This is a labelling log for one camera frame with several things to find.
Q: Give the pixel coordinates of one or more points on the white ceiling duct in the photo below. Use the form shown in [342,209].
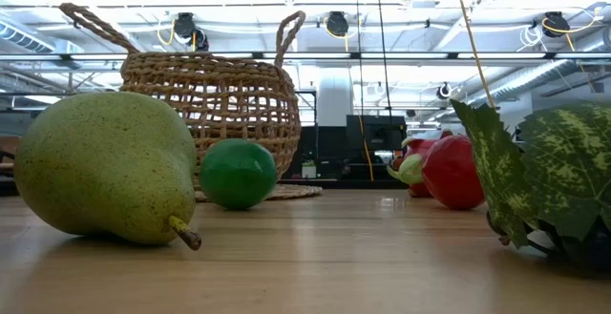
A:
[24,37]

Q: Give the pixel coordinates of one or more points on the grape leaves with stem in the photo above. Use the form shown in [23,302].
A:
[563,161]

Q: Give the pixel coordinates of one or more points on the red tomato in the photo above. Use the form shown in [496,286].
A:
[453,175]

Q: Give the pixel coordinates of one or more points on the green lime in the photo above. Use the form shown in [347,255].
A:
[238,175]

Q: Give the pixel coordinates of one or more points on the round woven placemat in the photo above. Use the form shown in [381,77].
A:
[296,192]

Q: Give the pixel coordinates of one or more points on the black monitor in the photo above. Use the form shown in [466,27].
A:
[382,132]

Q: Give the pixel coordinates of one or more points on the black aluminium rig frame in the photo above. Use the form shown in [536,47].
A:
[343,184]

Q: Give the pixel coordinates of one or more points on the silver ceiling duct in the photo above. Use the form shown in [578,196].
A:
[549,73]

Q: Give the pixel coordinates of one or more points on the green pear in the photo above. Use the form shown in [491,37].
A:
[105,171]

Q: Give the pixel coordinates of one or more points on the long ceiling light bar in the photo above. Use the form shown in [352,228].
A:
[501,56]

